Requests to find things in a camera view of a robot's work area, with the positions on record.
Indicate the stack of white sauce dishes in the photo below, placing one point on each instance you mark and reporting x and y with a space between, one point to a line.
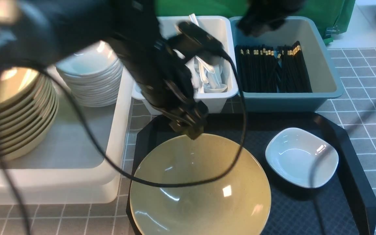
93 75

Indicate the large white plastic tub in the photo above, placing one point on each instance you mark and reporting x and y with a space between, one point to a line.
65 168

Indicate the stack of yellow noodle bowls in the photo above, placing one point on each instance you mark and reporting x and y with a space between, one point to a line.
28 107

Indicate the pile of white soup spoons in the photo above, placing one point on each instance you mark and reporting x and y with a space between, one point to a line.
204 77

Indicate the white square sauce dish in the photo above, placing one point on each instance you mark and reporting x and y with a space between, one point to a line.
302 158

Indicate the yellow noodle bowl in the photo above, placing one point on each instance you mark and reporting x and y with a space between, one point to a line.
238 204

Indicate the green cloth backdrop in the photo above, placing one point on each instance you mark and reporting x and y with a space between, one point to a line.
330 16

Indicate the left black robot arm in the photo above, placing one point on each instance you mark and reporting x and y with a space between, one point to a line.
39 33

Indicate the white plastic spoon bin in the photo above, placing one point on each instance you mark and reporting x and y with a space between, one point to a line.
220 28

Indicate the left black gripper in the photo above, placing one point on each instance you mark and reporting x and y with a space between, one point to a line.
158 66

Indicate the pile of black chopsticks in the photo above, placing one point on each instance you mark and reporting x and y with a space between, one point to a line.
264 69

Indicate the blue plastic chopstick bin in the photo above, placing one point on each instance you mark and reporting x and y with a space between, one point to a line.
323 76

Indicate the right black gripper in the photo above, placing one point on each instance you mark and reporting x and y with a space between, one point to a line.
263 16

